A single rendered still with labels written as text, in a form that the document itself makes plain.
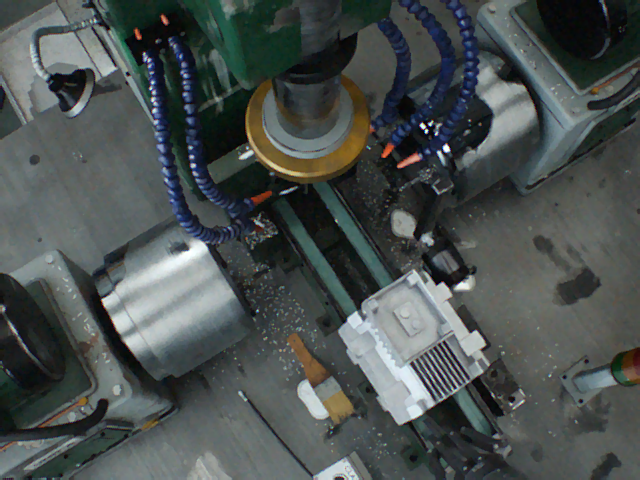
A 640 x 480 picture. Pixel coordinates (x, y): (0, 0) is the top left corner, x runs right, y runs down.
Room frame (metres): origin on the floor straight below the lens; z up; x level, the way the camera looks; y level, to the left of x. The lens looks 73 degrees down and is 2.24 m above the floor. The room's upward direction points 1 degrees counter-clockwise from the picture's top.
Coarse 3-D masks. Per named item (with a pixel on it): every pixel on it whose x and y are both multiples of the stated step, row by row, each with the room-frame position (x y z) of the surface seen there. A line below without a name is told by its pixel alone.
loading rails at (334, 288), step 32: (320, 192) 0.50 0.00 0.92; (288, 224) 0.43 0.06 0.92; (352, 224) 0.43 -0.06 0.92; (288, 256) 0.39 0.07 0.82; (320, 256) 0.36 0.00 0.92; (352, 256) 0.38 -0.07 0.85; (384, 256) 0.36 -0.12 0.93; (320, 288) 0.30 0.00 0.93; (320, 320) 0.25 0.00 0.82; (448, 416) 0.05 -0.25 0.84; (480, 416) 0.05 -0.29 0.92; (416, 448) -0.01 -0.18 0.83
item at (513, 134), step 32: (480, 64) 0.65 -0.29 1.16; (416, 96) 0.58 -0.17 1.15; (448, 96) 0.58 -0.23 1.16; (480, 96) 0.58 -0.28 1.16; (512, 96) 0.58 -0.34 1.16; (416, 128) 0.54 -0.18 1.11; (480, 128) 0.52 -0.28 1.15; (512, 128) 0.53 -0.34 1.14; (448, 160) 0.47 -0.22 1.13; (480, 160) 0.47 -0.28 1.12; (512, 160) 0.49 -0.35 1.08
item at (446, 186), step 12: (444, 180) 0.39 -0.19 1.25; (432, 192) 0.38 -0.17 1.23; (444, 192) 0.37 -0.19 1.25; (432, 204) 0.37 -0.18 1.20; (444, 204) 0.38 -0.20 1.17; (420, 216) 0.38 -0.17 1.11; (432, 216) 0.37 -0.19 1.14; (420, 228) 0.37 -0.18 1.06; (432, 228) 0.38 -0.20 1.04; (420, 240) 0.37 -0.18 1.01
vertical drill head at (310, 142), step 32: (320, 0) 0.41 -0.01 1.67; (320, 32) 0.41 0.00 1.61; (256, 96) 0.49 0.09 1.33; (288, 96) 0.42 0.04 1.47; (320, 96) 0.41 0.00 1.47; (352, 96) 0.49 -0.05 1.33; (256, 128) 0.44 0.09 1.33; (288, 128) 0.42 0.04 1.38; (320, 128) 0.41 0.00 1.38; (352, 128) 0.44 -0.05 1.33; (288, 160) 0.39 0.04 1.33; (320, 160) 0.39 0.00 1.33; (352, 160) 0.39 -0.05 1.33
